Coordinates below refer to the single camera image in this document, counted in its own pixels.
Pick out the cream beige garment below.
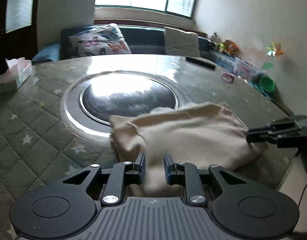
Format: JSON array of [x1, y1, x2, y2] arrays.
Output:
[[109, 102, 268, 197]]

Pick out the green plastic bowl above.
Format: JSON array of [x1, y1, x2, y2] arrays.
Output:
[[259, 76, 276, 93]]

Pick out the clear plastic storage box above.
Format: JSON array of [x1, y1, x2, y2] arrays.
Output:
[[233, 57, 259, 81]]

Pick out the colourful paper pinwheel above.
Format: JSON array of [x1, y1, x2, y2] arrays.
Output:
[[261, 42, 284, 70]]

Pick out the pink hair scrunchie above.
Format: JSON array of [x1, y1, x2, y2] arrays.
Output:
[[221, 72, 235, 84]]

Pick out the black remote control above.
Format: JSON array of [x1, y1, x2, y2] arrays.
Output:
[[185, 56, 216, 70]]

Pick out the orange yellow plush toys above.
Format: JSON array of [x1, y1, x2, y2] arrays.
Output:
[[218, 39, 240, 57]]

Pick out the black white plush toy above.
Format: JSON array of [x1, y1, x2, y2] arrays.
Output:
[[210, 32, 218, 43]]

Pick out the round black induction cooktop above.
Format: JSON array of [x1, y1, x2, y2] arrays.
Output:
[[79, 73, 179, 126]]

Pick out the grey plain pillow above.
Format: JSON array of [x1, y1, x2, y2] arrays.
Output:
[[164, 27, 201, 57]]

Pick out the tissue box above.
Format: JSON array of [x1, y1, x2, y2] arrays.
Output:
[[0, 57, 33, 94]]

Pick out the dark teal sofa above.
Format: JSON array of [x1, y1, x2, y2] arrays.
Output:
[[31, 24, 244, 73]]

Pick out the butterfly print pillow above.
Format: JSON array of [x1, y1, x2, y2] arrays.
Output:
[[66, 23, 131, 59]]

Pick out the dark door frosted glass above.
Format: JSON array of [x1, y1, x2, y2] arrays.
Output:
[[0, 0, 38, 74]]

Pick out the black cable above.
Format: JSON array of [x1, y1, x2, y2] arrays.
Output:
[[298, 179, 307, 208]]

